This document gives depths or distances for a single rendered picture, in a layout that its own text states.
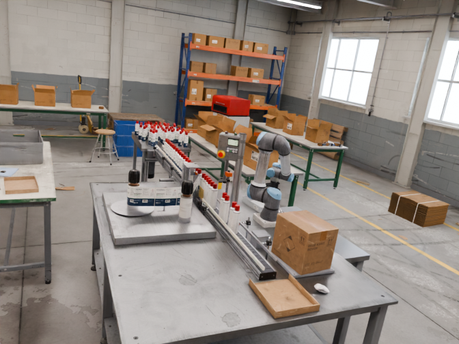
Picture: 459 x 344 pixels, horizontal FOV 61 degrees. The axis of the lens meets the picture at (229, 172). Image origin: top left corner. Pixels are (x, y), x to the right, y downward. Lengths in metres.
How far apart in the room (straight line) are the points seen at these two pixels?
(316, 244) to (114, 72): 8.42
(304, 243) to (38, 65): 8.56
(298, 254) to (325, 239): 0.18
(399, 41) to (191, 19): 5.01
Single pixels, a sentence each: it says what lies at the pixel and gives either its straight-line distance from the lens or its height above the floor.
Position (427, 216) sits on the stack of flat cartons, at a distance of 6.36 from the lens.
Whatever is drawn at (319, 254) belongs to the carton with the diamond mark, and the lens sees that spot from 2.40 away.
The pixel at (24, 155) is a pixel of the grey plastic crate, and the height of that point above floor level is 0.89.
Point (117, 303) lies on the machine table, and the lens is 2.03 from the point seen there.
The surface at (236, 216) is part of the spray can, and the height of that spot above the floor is 1.01.
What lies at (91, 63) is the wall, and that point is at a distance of 10.12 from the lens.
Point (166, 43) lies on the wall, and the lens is 10.46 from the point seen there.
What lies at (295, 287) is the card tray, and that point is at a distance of 2.29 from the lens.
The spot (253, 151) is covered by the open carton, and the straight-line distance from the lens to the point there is 4.63.
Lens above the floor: 2.01
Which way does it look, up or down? 16 degrees down
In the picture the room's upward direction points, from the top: 7 degrees clockwise
